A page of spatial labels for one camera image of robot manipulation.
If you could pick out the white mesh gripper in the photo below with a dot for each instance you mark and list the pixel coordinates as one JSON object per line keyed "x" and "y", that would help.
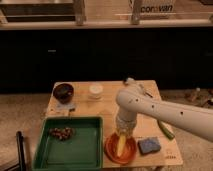
{"x": 124, "y": 126}

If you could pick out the yellow banana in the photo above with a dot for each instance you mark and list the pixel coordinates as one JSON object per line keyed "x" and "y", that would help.
{"x": 121, "y": 144}

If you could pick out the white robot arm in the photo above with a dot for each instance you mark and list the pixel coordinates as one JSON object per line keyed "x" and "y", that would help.
{"x": 133, "y": 99}

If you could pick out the red bowl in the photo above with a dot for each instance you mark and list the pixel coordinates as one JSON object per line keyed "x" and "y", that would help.
{"x": 128, "y": 152}

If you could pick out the dark brown bowl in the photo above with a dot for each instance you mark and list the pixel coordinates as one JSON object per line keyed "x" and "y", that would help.
{"x": 63, "y": 93}

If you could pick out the blue sponge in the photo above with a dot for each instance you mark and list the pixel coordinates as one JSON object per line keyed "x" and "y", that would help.
{"x": 149, "y": 145}

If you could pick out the green cucumber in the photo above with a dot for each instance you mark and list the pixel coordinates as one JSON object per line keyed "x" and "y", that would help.
{"x": 165, "y": 131}

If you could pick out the white cup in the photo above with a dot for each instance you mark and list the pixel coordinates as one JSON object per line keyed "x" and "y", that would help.
{"x": 95, "y": 91}

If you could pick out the green plastic tray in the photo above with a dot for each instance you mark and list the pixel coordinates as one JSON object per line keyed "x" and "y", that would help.
{"x": 83, "y": 151}

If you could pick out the bunch of brown grapes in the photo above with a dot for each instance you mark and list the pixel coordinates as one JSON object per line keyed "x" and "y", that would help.
{"x": 61, "y": 134}

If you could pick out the small blue white cloth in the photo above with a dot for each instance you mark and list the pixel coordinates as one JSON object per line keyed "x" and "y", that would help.
{"x": 67, "y": 106}

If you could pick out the black chair frame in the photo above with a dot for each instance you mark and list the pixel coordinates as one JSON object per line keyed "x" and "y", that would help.
{"x": 10, "y": 160}

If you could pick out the wooden shelf frame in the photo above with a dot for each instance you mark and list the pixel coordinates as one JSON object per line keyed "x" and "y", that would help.
{"x": 104, "y": 14}

